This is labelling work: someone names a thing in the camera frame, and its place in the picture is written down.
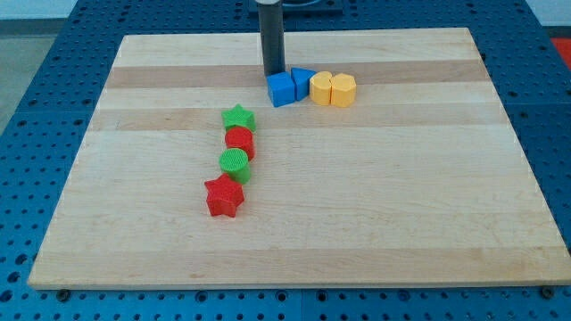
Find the blue triangle block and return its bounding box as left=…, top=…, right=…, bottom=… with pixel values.
left=291, top=67, right=316, bottom=101

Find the red cylinder block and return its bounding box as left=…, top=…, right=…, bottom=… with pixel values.
left=225, top=127, right=255, bottom=161

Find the green cylinder block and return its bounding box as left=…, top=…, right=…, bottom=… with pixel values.
left=219, top=148, right=251, bottom=185

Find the green star block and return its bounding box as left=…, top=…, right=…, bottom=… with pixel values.
left=221, top=104, right=256, bottom=132

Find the red star block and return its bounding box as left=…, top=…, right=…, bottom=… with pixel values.
left=204, top=173, right=244, bottom=218

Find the blue cube block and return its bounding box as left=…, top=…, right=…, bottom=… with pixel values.
left=266, top=72, right=295, bottom=107

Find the yellow heart block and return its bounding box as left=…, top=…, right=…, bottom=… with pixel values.
left=310, top=71, right=333, bottom=105

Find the yellow hexagon block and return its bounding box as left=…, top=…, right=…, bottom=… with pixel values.
left=331, top=73, right=357, bottom=107

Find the light wooden board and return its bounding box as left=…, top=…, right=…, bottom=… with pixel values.
left=29, top=28, right=570, bottom=290

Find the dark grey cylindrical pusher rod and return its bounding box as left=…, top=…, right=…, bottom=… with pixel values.
left=256, top=0, right=286, bottom=76

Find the robot arm base mount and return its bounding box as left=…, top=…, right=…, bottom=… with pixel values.
left=247, top=0, right=344, bottom=17

